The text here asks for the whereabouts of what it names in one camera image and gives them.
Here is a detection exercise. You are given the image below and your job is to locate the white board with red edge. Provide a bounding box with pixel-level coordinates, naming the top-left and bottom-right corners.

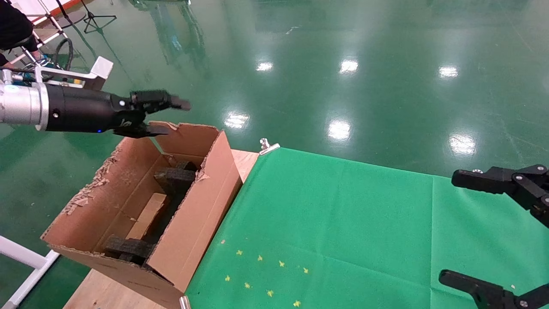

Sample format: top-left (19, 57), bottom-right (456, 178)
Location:
top-left (11, 0), bottom-right (84, 27)

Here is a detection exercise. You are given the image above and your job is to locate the large open cardboard carton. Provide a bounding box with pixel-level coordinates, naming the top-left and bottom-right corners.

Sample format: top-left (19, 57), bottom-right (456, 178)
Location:
top-left (41, 121), bottom-right (244, 309)

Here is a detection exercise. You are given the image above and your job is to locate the person in black clothes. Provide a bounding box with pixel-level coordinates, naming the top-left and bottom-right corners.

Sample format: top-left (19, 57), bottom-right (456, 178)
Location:
top-left (0, 0), bottom-right (40, 67)

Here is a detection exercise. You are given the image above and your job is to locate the green cloth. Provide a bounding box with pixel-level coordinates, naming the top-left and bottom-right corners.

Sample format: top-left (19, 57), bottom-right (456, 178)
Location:
top-left (184, 147), bottom-right (549, 309)

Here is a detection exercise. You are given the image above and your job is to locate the metal stool frame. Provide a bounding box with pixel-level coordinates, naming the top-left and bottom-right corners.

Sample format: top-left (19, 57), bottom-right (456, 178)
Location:
top-left (18, 41), bottom-right (48, 68)

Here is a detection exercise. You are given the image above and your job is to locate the black tripod stand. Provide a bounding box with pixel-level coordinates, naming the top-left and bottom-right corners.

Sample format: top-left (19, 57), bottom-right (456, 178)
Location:
top-left (79, 0), bottom-right (118, 34)

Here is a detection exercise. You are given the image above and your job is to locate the thick black sleeved cable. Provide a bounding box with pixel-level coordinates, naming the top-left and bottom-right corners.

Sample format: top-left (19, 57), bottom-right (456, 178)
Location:
top-left (51, 38), bottom-right (75, 70)

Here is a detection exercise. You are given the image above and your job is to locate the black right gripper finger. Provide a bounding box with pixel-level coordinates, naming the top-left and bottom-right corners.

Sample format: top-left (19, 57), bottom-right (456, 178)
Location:
top-left (438, 270), bottom-right (549, 309)
top-left (451, 164), bottom-right (549, 228)

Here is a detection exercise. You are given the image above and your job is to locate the small taped cardboard box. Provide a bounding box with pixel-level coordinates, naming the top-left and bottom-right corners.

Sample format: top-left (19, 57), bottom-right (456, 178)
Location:
top-left (126, 193), bottom-right (170, 241)

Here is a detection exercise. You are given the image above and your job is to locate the white metal frame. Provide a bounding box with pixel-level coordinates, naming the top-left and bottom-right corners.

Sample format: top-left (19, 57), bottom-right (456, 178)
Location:
top-left (0, 235), bottom-right (60, 309)

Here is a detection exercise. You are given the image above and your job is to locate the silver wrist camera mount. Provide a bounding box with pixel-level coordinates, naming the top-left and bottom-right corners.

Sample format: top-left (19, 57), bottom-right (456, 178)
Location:
top-left (34, 56), bottom-right (114, 91)

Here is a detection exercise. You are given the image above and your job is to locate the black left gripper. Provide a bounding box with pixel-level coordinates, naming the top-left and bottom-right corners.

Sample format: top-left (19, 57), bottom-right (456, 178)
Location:
top-left (45, 84), bottom-right (192, 139)

